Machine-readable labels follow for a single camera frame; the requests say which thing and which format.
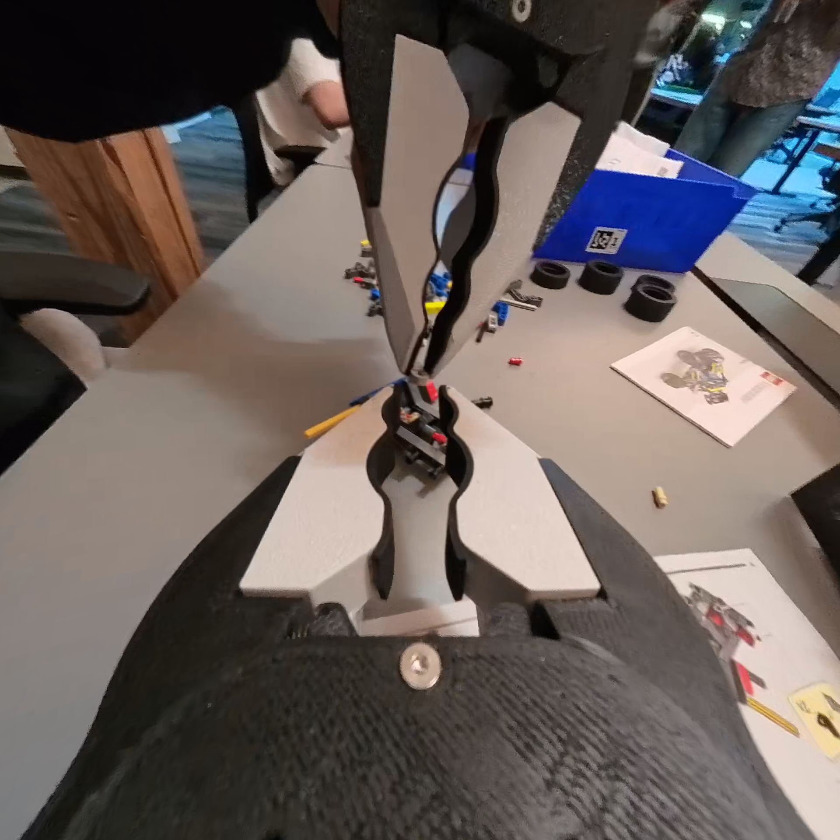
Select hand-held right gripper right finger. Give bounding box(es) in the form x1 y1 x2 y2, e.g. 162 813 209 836
438 386 602 603

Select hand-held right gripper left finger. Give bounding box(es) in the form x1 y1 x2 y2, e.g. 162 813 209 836
238 384 403 601

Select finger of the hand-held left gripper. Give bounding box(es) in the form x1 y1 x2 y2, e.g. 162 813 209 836
363 34 470 378
420 101 584 378

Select partly built lego chassis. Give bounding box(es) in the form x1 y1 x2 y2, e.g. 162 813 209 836
304 379 473 483

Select person's left forearm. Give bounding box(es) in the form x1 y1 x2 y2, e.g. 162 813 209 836
0 0 342 142

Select pile of loose lego pieces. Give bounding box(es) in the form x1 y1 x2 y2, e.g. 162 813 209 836
343 239 546 342

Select black lego set box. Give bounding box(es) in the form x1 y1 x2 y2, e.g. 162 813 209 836
789 462 840 565

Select white paper sheets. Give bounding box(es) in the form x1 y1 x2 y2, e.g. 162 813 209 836
594 121 686 179

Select blue storage bin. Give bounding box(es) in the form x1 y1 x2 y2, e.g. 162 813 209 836
533 147 759 273

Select closed instruction booklet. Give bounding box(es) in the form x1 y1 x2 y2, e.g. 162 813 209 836
610 326 798 448

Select open instruction booklet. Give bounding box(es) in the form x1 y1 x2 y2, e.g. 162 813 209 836
653 548 840 840

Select dark flat panel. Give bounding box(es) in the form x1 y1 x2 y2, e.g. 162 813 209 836
712 277 840 395

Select black office chair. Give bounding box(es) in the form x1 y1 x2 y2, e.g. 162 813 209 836
0 252 153 473

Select wooden post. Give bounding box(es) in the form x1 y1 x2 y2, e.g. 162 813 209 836
3 128 207 345

